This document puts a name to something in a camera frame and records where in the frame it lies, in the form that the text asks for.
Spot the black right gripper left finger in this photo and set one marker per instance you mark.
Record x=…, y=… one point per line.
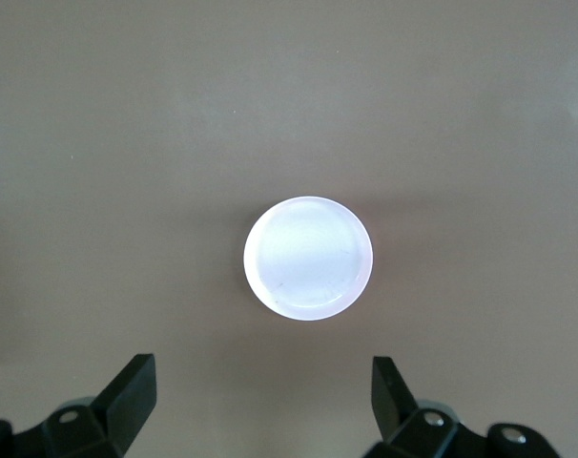
x=122, y=405

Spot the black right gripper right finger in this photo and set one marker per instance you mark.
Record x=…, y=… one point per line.
x=394, y=410

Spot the pink round plate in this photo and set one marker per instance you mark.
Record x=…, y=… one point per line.
x=308, y=257

